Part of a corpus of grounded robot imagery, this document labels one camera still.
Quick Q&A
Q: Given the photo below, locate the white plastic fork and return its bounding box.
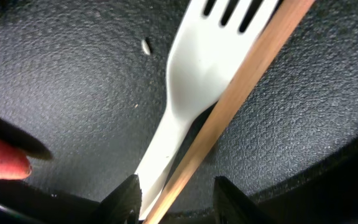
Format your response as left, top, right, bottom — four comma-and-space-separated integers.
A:
135, 0, 279, 221

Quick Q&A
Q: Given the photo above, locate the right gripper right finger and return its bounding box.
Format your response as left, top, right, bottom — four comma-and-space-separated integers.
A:
213, 176, 275, 224

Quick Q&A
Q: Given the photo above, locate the orange carrot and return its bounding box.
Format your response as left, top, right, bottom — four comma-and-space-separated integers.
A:
0, 140, 32, 180

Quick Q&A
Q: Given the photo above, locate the wooden chopstick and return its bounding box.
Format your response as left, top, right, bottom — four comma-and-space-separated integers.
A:
143, 1, 312, 223

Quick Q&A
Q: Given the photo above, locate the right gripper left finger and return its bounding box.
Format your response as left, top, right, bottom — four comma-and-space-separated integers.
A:
87, 174, 142, 224

